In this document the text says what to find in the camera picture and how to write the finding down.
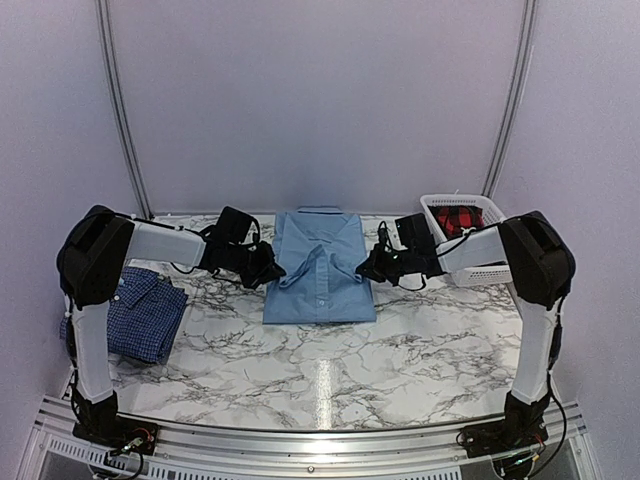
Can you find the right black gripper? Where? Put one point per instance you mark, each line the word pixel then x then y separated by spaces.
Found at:
pixel 374 269

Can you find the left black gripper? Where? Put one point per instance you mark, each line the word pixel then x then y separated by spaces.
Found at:
pixel 268 269

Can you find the light blue long sleeve shirt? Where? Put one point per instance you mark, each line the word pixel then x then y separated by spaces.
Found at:
pixel 320 249

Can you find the blue checked shirt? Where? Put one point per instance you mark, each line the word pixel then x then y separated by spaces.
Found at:
pixel 144 316

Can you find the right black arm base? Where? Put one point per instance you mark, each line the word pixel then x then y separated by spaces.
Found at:
pixel 522 426

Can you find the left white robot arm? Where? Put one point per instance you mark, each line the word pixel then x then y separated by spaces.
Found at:
pixel 103 241

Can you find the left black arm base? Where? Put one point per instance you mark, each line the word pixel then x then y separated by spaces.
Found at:
pixel 101 423

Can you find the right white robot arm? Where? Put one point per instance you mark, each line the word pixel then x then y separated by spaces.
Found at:
pixel 541 267

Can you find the red black plaid shirt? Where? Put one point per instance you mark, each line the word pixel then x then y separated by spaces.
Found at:
pixel 455 220

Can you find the white plastic basket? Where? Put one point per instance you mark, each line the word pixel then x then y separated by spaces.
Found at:
pixel 494 273

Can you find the front aluminium rail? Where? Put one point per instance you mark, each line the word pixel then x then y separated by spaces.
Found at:
pixel 191 451

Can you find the left aluminium frame post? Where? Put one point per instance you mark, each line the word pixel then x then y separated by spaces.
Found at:
pixel 116 95

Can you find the aluminium frame post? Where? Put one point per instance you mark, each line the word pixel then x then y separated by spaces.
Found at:
pixel 116 95
pixel 515 94

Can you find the right aluminium frame post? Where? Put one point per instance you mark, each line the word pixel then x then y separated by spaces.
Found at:
pixel 515 94

